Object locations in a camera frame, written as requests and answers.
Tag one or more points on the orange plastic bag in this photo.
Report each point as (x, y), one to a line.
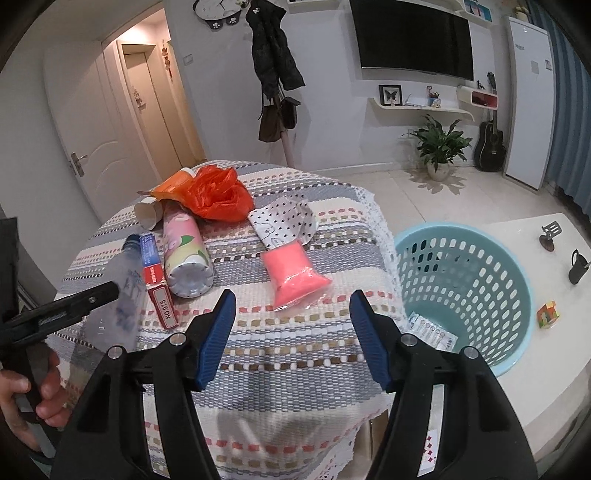
(217, 194)

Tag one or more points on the green potted plant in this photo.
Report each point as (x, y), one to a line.
(438, 143)

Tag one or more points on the red white oblong box shelf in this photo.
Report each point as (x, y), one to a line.
(482, 98)

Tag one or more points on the black acoustic guitar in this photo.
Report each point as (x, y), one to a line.
(490, 147)

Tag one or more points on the striped woven tablecloth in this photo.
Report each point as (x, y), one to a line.
(277, 369)

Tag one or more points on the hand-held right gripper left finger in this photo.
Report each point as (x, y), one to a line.
(214, 341)

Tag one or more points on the small door ornament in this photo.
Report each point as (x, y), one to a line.
(138, 97)

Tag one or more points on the clear plastic bottle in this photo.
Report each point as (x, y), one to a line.
(124, 286)

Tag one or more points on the pink floral can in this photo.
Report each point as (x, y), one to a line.
(184, 254)

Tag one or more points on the colourful puzzle cube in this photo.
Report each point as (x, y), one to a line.
(548, 314)

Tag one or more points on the white curved wall shelf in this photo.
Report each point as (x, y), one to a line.
(415, 109)

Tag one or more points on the orange tube with white cap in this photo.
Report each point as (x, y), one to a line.
(173, 187)

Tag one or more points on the blue white box shelf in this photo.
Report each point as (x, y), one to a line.
(475, 7)

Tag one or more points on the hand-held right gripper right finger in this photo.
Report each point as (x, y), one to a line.
(369, 341)

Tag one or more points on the white room door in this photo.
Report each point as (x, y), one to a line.
(83, 115)

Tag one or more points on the framed butterfly picture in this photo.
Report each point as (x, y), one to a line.
(391, 96)

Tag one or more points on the white polka dot bag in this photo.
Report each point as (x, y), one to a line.
(281, 221)

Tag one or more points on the white light switch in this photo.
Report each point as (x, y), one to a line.
(188, 59)

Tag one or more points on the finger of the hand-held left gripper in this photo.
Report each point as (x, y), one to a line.
(69, 308)

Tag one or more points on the long white wavy shelf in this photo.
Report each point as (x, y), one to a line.
(480, 22)

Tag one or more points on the light blue plastic basket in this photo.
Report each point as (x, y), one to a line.
(508, 323)

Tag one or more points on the pink coat rack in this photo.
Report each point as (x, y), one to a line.
(287, 147)

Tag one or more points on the brown hanging bag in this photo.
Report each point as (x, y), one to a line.
(270, 124)

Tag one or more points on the black hanging bag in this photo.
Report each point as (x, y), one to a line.
(290, 113)

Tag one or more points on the white printed packet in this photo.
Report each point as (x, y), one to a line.
(434, 334)

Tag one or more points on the blue and white curtain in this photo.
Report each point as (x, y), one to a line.
(570, 115)

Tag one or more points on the panda wall clock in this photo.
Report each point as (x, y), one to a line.
(207, 9)

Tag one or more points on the red hanging knot ornament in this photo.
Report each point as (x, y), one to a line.
(167, 60)

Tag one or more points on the person's left hand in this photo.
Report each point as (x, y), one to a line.
(48, 392)

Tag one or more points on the black puffer coat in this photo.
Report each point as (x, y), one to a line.
(272, 50)

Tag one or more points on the brown phone stand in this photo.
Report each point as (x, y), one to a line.
(549, 242)

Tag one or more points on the pink powder packet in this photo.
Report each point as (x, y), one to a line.
(291, 277)

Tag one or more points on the white coffee table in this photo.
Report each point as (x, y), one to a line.
(554, 369)

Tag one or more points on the black wall television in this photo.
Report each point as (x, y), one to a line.
(415, 37)

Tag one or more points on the white paper cup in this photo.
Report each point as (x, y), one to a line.
(150, 212)

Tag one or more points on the small pen holder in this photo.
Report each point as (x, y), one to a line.
(434, 99)

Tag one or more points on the black mug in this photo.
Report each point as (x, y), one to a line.
(577, 272)

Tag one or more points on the white standing air conditioner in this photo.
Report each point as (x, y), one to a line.
(526, 115)

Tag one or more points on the red card box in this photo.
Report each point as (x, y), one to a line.
(154, 281)

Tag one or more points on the white hallway door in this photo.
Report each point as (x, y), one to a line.
(152, 124)

